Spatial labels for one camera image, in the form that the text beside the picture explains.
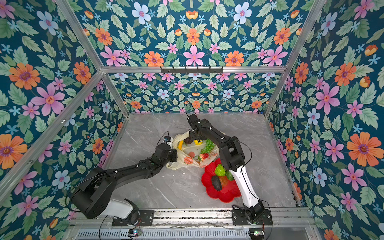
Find green fake grapes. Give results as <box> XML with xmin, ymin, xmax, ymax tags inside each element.
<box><xmin>201</xmin><ymin>140</ymin><xmax>215</xmax><ymax>154</ymax></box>

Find yellow fake banana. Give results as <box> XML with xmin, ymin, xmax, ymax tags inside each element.
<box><xmin>178</xmin><ymin>141</ymin><xmax>184</xmax><ymax>150</ymax></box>

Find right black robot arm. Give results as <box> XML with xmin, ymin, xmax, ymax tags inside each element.
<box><xmin>187</xmin><ymin>115</ymin><xmax>265</xmax><ymax>224</ymax></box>

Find red fake strawberry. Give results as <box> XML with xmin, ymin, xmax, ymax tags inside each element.
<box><xmin>198</xmin><ymin>153</ymin><xmax>210</xmax><ymax>162</ymax></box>

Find red flower-shaped plate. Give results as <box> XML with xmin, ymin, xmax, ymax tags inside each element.
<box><xmin>201</xmin><ymin>159</ymin><xmax>241</xmax><ymax>203</ymax></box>

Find black hook rail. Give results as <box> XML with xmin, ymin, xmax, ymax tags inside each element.
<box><xmin>160</xmin><ymin>67</ymin><xmax>224</xmax><ymax>74</ymax></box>

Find dark green fake fruit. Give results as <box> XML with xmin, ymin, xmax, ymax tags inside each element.
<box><xmin>226</xmin><ymin>171</ymin><xmax>235</xmax><ymax>181</ymax></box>

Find aluminium mounting rail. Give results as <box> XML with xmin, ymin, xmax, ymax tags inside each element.
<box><xmin>66</xmin><ymin>207</ymin><xmax>319</xmax><ymax>239</ymax></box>

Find brown fake mangosteen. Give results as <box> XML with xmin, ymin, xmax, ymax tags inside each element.
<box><xmin>183</xmin><ymin>138</ymin><xmax>194</xmax><ymax>145</ymax></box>

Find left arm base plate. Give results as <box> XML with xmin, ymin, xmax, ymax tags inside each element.
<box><xmin>112</xmin><ymin>210</ymin><xmax>155</xmax><ymax>227</ymax></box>

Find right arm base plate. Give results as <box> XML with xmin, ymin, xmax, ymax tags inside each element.
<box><xmin>232</xmin><ymin>205</ymin><xmax>274</xmax><ymax>226</ymax></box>

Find dark fake avocado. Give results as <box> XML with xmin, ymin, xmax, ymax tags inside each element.
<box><xmin>211</xmin><ymin>175</ymin><xmax>222</xmax><ymax>192</ymax></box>

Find yellow fake lemon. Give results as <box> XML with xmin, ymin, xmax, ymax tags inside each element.
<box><xmin>194</xmin><ymin>140</ymin><xmax>204</xmax><ymax>146</ymax></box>

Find yellow plastic fruit-print bag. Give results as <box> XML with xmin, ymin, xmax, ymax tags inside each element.
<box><xmin>167</xmin><ymin>132</ymin><xmax>220</xmax><ymax>170</ymax></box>

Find white vent grille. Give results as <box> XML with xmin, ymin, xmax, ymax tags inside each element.
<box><xmin>75</xmin><ymin>229</ymin><xmax>251</xmax><ymax>240</ymax></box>

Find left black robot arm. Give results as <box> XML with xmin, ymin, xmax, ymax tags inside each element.
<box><xmin>70</xmin><ymin>136</ymin><xmax>178</xmax><ymax>226</ymax></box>

